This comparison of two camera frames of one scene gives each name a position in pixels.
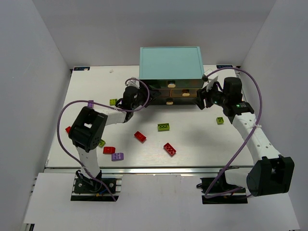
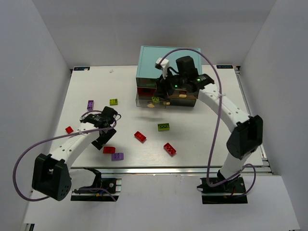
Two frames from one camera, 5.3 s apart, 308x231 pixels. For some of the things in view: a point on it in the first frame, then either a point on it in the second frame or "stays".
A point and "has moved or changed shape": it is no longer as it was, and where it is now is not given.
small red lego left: x=68 y=129 stays
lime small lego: x=220 y=120 has moved or changed shape
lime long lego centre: x=163 y=127 stays
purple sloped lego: x=117 y=156 stays
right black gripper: x=203 y=97 → x=162 y=89
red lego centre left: x=140 y=136 stays
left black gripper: x=146 y=95 → x=103 y=138
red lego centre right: x=169 y=149 stays
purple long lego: x=90 y=105 stays
